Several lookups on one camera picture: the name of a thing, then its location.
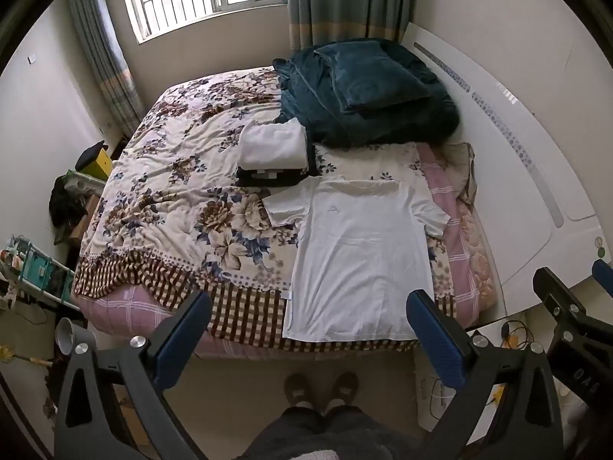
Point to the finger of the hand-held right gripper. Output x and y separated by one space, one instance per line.
562 299
603 273

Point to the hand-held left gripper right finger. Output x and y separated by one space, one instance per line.
436 340

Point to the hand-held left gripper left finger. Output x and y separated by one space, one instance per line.
184 340

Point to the white t-shirt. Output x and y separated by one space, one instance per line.
359 258

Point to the folded black clothes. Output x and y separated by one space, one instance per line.
268 178

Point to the folded white clothes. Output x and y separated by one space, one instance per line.
270 146

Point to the white power strip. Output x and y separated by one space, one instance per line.
433 393

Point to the pink checked mattress cover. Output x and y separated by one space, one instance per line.
122 309

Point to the person's right shoe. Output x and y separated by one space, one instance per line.
346 388

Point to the person's shoe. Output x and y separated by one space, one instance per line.
346 388
299 388

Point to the person's left shoe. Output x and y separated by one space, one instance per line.
299 388

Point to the person's dark trousers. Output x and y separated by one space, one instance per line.
330 433

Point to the white bed headboard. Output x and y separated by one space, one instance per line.
503 163

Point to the storage shelf with teal basket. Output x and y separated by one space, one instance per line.
38 273

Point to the beige cloth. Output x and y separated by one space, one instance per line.
462 172

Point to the floral bedsheet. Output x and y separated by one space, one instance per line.
191 163

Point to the dark bag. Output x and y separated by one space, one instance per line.
67 201

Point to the yellow box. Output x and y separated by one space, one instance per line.
101 165

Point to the black hat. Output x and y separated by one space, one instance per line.
91 153

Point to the teal blanket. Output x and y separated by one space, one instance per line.
383 124

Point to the teal pillow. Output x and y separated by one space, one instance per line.
373 76

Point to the grey-green curtain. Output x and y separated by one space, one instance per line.
103 57
345 5

